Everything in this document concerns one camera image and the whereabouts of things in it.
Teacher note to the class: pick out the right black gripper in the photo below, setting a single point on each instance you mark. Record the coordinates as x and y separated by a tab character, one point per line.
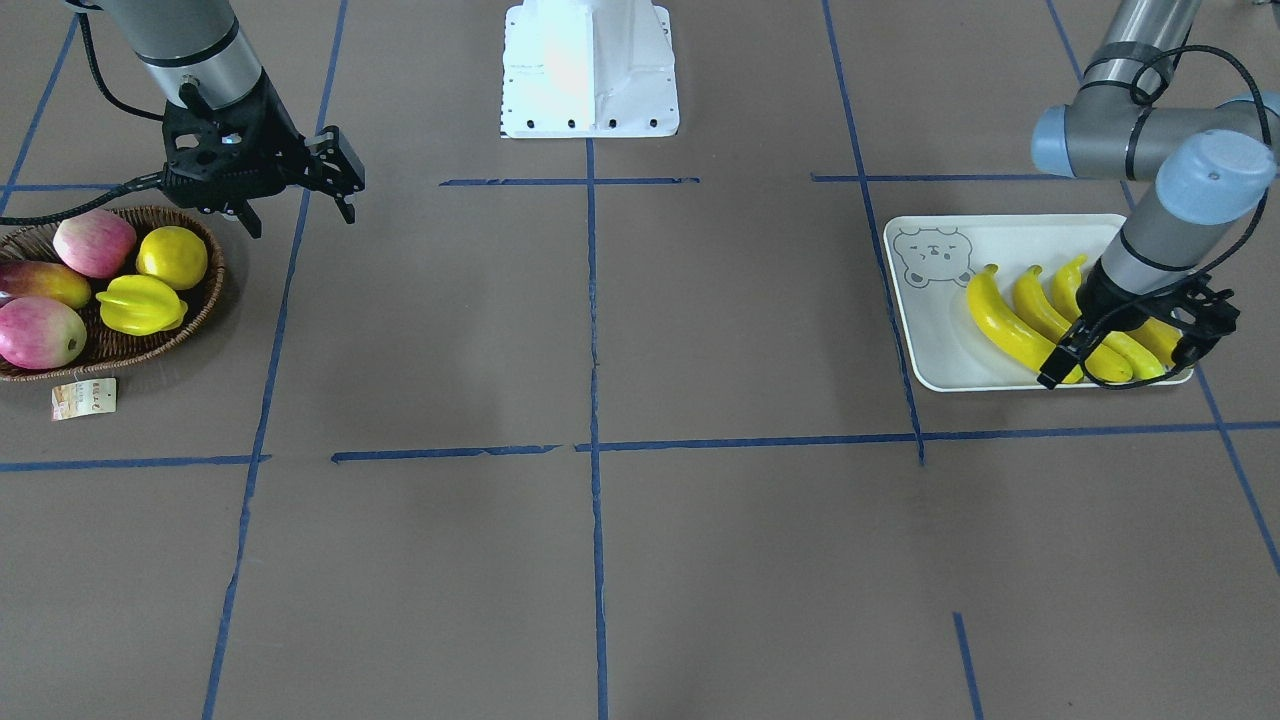
277	128

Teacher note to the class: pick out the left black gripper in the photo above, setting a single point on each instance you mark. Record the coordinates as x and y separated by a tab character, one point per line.
1108	296

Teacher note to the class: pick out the yellow banana long curved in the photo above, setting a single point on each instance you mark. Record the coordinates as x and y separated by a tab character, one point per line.
1033	305

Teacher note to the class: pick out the yellow banana moved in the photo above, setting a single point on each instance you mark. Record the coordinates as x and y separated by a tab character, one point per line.
1159	338
1065	283

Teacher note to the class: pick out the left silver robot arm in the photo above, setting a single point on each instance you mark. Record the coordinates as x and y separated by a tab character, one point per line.
1206	168

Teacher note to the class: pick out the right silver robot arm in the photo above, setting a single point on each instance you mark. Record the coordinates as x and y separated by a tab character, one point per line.
196	51

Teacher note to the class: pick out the brown wicker basket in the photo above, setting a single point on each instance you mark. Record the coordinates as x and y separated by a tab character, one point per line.
106	349

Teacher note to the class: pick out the paper basket label tag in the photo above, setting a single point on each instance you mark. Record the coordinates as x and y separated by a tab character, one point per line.
76	399

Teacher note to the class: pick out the yellow lemon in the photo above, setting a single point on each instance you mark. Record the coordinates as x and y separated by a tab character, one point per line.
175	255

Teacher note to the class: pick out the white bear tray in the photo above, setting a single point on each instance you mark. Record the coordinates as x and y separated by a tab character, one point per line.
931	257

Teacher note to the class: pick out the yellow starfruit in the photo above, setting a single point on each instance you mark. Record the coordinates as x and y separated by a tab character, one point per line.
139	305

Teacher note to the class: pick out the pink apple far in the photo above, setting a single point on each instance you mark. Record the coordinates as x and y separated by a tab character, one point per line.
95	244

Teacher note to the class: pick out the pink apple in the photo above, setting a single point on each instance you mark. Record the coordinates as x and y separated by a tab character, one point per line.
40	334
95	244

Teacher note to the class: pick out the dark red mango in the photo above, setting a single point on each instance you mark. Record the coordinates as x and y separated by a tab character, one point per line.
21	279

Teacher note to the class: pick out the pink apple near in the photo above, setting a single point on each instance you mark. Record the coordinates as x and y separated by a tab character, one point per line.
40	334

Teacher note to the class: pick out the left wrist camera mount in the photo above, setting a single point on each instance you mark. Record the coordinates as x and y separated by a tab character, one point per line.
1203	316

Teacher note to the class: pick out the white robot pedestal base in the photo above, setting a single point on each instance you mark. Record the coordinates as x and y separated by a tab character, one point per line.
588	69

